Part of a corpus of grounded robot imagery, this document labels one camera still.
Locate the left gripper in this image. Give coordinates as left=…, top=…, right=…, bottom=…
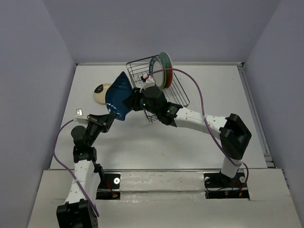
left=86, top=113, right=116, bottom=146

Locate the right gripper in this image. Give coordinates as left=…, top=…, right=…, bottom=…
left=123, top=86, right=160, bottom=116

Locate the dark blue plate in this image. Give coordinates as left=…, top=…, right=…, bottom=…
left=105, top=71, right=133, bottom=121

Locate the cream plate black patch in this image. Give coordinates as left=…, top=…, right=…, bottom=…
left=93, top=83, right=112, bottom=105

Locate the lime green plate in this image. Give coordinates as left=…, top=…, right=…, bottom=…
left=161, top=71, right=167, bottom=89

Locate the white plate teal rim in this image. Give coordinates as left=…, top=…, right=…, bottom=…
left=149, top=57, right=165, bottom=89

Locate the red teal floral plate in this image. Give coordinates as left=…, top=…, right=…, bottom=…
left=158, top=52, right=173, bottom=88

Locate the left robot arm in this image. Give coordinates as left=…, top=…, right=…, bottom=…
left=56, top=114, right=116, bottom=228

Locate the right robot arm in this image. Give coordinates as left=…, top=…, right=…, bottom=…
left=123, top=87, right=252, bottom=186

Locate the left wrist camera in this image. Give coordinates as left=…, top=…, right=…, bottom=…
left=73, top=108, right=88, bottom=124

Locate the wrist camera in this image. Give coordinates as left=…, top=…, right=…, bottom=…
left=73, top=108, right=88, bottom=124
left=140, top=74, right=155, bottom=93

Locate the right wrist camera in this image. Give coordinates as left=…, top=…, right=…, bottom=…
left=140, top=74, right=155, bottom=93

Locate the black wire dish rack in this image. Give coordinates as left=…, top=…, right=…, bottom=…
left=126, top=55, right=190, bottom=126

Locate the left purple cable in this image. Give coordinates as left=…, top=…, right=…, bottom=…
left=53, top=118, right=100, bottom=217

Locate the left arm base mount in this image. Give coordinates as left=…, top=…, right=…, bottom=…
left=96, top=172, right=121, bottom=200

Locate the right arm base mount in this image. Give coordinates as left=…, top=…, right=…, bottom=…
left=204, top=172, right=249, bottom=200

